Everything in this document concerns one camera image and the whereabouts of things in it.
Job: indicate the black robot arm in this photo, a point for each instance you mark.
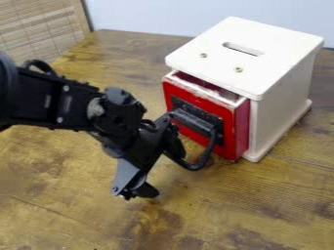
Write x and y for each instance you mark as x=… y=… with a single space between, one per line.
x=40 y=98

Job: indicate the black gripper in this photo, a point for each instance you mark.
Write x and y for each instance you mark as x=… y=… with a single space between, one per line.
x=134 y=140

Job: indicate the white wooden box cabinet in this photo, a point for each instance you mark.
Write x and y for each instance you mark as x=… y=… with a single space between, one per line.
x=262 y=62

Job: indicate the red drawer with black handle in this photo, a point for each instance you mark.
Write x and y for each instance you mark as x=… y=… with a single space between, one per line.
x=210 y=114

